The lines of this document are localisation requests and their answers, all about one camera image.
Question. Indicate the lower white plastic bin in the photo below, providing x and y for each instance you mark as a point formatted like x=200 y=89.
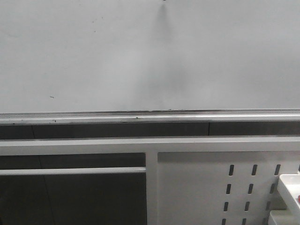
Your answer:
x=281 y=217

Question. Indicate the white plastic bin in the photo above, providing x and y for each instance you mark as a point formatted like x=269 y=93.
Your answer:
x=281 y=217
x=289 y=189

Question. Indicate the white metal pegboard rack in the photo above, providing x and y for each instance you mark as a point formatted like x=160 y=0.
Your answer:
x=145 y=181

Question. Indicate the large whiteboard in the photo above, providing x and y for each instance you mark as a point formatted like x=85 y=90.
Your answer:
x=88 y=61

